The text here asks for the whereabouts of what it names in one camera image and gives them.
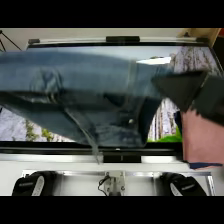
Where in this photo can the blue jeans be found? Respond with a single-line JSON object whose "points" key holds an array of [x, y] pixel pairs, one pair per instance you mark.
{"points": [[83, 96]]}

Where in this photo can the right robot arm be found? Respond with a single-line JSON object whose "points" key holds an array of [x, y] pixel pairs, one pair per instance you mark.
{"points": [[186, 90]]}

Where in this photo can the pink garment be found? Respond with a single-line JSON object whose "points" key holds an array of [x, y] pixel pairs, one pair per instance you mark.
{"points": [[203, 140]]}

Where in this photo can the dark blue garment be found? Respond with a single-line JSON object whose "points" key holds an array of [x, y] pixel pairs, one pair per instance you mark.
{"points": [[205, 165]]}

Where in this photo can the black tripod stand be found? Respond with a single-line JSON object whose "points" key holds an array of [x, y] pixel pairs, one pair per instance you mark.
{"points": [[6, 38]]}

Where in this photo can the silver frame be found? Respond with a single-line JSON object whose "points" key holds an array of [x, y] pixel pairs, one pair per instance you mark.
{"points": [[76, 165]]}

